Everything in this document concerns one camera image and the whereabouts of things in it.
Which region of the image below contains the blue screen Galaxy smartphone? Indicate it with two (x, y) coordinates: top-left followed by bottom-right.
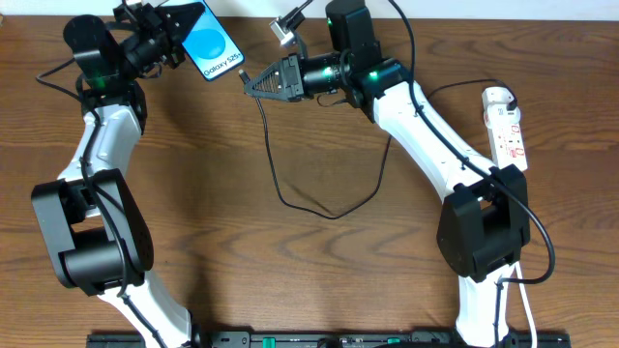
(183, 0), (245, 81)

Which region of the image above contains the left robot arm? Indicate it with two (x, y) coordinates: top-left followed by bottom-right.
(31, 1), (210, 347)

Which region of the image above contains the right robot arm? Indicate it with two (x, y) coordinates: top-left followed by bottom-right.
(243, 1), (530, 347)

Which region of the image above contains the white USB charger adapter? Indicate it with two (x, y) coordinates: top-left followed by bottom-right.
(482, 86), (517, 111)

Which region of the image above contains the white power strip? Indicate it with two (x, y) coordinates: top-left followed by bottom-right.
(484, 104), (528, 171)

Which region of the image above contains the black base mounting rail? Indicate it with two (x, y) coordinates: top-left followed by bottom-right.
(85, 330), (572, 348)

